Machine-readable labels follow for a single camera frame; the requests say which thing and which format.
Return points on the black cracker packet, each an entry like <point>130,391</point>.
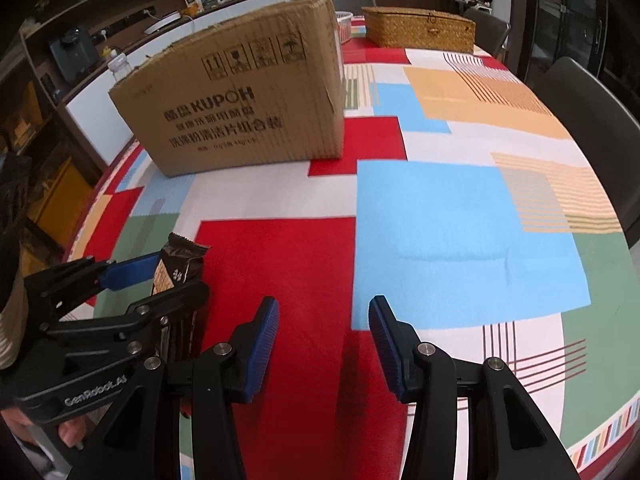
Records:
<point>180,265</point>

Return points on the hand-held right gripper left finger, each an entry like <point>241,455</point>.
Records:
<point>262,340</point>

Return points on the black coffee machine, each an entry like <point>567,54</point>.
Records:
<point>72,52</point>

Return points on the brown cardboard box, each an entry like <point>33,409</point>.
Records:
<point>240,100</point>

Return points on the woven wicker lidded basket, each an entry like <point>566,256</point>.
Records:
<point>420,27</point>

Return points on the person's left hand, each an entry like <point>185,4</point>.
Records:
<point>70,432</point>

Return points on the colourful patterned tablecloth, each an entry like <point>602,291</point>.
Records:
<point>440,240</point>

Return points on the yellow box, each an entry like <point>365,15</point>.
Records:
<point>55,210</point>

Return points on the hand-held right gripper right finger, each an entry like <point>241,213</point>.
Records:
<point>387,345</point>

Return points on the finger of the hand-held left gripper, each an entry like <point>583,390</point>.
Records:
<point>127,271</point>
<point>165,300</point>

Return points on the dark glass door cabinet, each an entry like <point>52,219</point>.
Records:
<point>575,10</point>

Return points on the white plastic basket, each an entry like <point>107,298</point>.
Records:
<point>344,25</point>

